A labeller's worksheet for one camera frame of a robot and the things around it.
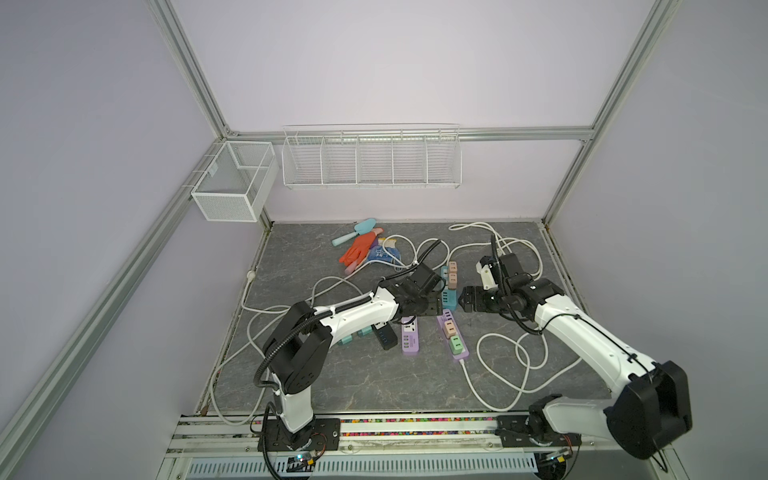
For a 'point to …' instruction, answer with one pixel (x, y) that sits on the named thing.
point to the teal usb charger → (346, 340)
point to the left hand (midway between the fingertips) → (433, 309)
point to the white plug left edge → (251, 275)
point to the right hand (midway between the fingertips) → (473, 302)
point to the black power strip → (386, 334)
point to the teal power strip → (448, 296)
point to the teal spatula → (363, 227)
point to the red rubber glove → (358, 249)
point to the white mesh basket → (237, 181)
